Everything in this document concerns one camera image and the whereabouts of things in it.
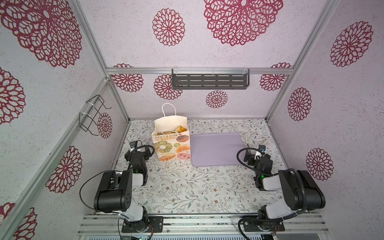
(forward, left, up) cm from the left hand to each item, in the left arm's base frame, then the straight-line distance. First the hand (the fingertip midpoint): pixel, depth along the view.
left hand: (137, 150), depth 92 cm
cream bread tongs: (+12, -72, -4) cm, 73 cm away
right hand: (-1, -74, +1) cm, 74 cm away
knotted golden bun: (+8, -27, +11) cm, 30 cm away
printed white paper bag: (-1, -23, +13) cm, 26 cm away
